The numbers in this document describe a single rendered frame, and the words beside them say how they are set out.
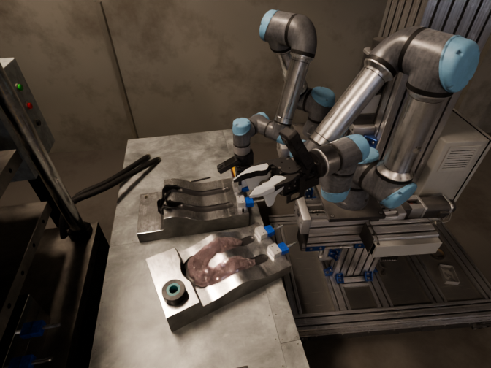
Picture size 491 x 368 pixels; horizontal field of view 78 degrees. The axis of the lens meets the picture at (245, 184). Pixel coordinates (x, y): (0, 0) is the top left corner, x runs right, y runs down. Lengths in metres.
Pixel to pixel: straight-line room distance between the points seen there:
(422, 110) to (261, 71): 2.26
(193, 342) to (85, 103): 2.69
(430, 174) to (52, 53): 3.00
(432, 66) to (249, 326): 0.96
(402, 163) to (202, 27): 2.25
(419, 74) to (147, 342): 1.15
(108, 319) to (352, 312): 1.27
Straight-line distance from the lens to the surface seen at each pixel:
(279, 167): 0.69
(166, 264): 1.22
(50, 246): 1.64
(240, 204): 1.39
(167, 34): 2.97
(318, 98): 1.52
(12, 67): 1.58
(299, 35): 1.25
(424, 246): 1.39
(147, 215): 1.48
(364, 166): 1.13
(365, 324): 1.93
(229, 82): 3.08
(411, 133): 0.98
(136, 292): 1.32
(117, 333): 1.26
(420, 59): 0.91
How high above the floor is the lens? 1.89
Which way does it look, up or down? 41 degrees down
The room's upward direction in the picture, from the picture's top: straight up
